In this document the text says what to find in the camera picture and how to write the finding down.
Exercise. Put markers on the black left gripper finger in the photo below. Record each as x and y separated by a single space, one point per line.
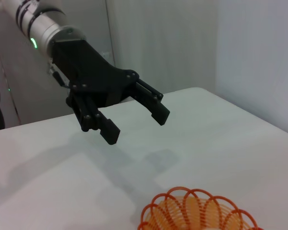
158 111
109 130

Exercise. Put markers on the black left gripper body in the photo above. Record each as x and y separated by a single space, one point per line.
86 69

